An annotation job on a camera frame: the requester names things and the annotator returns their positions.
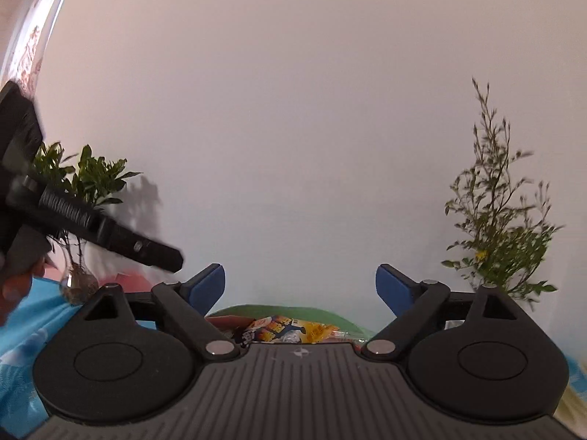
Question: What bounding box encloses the green plastic bowl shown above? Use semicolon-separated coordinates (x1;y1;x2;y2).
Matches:
206;303;378;344

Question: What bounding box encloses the blue floral tablecloth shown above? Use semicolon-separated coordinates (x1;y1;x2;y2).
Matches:
0;277;587;440

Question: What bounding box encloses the yellow orange snack bag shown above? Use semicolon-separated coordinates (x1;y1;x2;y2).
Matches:
231;314;342;345

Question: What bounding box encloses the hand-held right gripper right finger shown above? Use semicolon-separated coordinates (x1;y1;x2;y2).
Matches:
361;263;522;362

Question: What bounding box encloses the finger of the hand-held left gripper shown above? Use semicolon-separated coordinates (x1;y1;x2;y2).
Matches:
7;175;185;272

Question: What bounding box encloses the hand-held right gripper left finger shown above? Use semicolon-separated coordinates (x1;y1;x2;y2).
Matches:
80;263;242;362

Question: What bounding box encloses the leafy plant in glass vase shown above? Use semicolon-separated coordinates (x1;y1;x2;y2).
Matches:
32;142;143;305

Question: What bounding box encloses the person's left hand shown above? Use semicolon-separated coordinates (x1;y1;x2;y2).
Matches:
0;256;54;326

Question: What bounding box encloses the feathery plant in clear cup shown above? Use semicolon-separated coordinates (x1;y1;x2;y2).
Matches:
441;78;562;312

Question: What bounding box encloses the patterned curtain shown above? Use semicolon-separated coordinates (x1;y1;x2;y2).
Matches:
0;0;81;97

